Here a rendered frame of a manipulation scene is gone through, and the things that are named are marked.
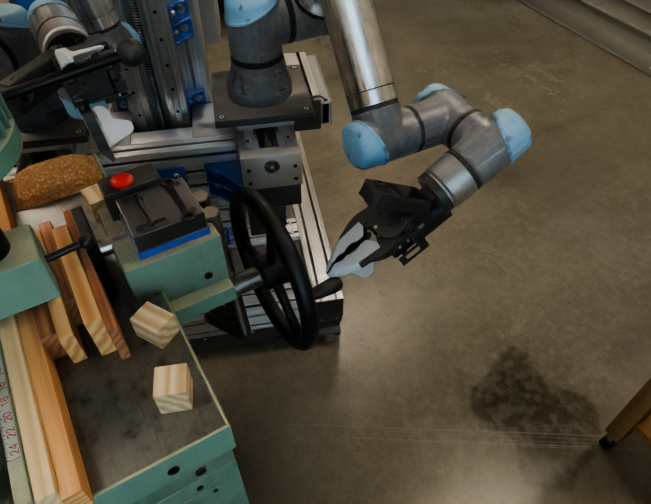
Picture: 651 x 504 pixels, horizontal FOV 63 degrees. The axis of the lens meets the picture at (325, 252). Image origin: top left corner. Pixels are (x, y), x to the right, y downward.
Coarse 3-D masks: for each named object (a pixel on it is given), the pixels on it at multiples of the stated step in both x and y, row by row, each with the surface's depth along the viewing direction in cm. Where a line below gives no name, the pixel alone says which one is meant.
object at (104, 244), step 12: (72, 216) 71; (84, 216) 71; (84, 228) 69; (96, 240) 75; (108, 240) 72; (96, 252) 67; (108, 252) 72; (96, 264) 68; (108, 276) 71; (108, 288) 72
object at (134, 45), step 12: (120, 48) 66; (132, 48) 66; (96, 60) 66; (108, 60) 67; (120, 60) 67; (132, 60) 67; (60, 72) 65; (72, 72) 65; (84, 72) 66; (24, 84) 64; (36, 84) 64; (48, 84) 65; (12, 96) 63
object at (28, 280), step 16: (16, 240) 62; (32, 240) 62; (16, 256) 60; (32, 256) 60; (0, 272) 59; (16, 272) 60; (32, 272) 61; (48, 272) 62; (0, 288) 60; (16, 288) 61; (32, 288) 62; (48, 288) 63; (0, 304) 61; (16, 304) 62; (32, 304) 64
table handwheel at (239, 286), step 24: (240, 192) 83; (240, 216) 93; (264, 216) 77; (240, 240) 97; (288, 240) 75; (264, 264) 86; (288, 264) 75; (240, 288) 85; (264, 288) 87; (288, 312) 88; (312, 312) 77; (288, 336) 91; (312, 336) 81
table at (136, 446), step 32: (96, 160) 94; (32, 224) 83; (64, 224) 83; (96, 224) 83; (128, 288) 74; (224, 288) 78; (128, 320) 71; (96, 352) 67; (160, 352) 67; (192, 352) 67; (64, 384) 64; (96, 384) 64; (128, 384) 64; (96, 416) 61; (128, 416) 61; (160, 416) 61; (192, 416) 61; (224, 416) 62; (96, 448) 59; (128, 448) 59; (160, 448) 59; (192, 448) 59; (224, 448) 63; (96, 480) 57; (128, 480) 57; (160, 480) 60
